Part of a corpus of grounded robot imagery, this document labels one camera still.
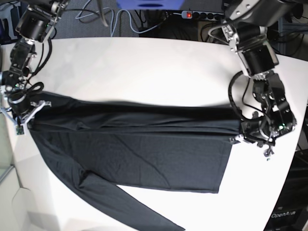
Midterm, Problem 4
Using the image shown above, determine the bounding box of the black OpenArm case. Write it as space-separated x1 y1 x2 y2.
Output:
264 150 308 231

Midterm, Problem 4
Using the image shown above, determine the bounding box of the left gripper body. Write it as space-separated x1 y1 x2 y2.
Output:
229 120 275 161

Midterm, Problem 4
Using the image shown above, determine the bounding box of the blue plastic box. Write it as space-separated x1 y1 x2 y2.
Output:
116 0 184 10

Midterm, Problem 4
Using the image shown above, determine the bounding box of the dark long-sleeve T-shirt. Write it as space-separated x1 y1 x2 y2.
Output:
29 92 240 231

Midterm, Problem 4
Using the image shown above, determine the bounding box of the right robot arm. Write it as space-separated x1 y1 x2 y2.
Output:
0 0 69 135

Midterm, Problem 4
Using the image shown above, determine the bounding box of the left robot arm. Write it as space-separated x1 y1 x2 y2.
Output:
208 0 298 158

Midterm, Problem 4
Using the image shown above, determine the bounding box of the white power strip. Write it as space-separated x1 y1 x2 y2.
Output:
180 11 225 22

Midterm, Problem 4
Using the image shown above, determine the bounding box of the light grey cable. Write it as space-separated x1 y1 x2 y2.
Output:
76 4 169 37

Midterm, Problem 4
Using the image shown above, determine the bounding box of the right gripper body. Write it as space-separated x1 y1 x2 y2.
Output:
0 92 51 135

